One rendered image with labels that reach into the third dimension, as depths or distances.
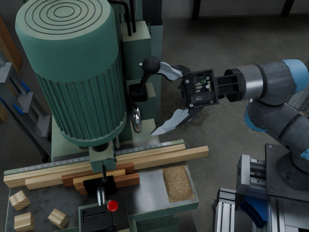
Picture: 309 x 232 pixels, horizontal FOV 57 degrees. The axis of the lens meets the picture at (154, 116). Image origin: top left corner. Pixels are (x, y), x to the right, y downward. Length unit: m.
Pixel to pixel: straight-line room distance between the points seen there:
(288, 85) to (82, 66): 0.42
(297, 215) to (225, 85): 0.77
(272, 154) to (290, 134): 0.52
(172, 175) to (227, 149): 1.24
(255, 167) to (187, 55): 1.79
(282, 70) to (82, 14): 0.41
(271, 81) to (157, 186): 0.52
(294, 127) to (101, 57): 0.44
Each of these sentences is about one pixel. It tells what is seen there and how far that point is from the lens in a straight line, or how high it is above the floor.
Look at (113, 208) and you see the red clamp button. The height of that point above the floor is 1.02.
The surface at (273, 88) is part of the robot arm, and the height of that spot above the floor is 1.36.
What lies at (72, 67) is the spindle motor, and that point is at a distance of 0.52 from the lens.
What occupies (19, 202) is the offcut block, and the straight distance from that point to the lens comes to 1.00.
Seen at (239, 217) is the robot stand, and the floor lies 0.21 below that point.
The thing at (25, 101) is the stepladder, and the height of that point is 0.51.
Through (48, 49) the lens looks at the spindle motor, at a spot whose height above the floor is 1.49.
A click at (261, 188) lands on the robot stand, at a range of 1.20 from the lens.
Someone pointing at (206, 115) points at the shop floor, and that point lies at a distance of 2.33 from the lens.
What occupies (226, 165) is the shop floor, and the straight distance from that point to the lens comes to 2.10.
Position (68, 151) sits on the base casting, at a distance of 1.21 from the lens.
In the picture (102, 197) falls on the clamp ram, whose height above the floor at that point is 0.96.
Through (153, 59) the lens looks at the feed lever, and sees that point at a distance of 0.53.
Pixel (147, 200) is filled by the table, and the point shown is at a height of 0.90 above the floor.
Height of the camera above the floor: 1.78
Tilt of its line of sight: 51 degrees down
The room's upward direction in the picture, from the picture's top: straight up
